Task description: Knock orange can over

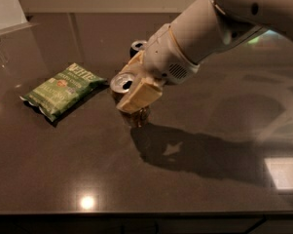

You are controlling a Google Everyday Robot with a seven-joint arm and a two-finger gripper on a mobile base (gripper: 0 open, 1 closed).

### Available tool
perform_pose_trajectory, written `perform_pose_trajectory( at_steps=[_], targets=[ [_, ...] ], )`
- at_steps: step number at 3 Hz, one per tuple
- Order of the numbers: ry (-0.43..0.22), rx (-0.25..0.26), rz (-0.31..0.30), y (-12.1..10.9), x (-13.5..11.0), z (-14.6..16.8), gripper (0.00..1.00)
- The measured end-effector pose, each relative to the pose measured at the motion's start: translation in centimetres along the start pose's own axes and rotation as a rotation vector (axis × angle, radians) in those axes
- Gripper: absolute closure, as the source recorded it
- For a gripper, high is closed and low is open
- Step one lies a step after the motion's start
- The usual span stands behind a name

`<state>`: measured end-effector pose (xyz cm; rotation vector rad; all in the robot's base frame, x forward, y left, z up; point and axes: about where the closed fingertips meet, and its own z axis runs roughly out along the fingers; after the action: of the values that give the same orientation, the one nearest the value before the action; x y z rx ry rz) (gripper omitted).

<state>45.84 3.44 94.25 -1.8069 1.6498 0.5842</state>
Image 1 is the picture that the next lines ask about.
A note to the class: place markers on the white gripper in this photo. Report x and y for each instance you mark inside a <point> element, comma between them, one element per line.
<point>164,57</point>

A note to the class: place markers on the orange soda can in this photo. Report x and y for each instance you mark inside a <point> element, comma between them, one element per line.
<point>121,94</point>

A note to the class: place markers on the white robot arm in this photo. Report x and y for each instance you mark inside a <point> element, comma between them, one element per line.
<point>214,26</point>

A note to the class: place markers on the blue Pepsi can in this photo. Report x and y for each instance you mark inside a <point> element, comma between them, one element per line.
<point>137,47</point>

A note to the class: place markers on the green chip bag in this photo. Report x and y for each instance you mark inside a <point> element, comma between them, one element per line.
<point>61,92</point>

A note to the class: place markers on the white board panel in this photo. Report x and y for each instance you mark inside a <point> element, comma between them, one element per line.
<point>12,17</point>

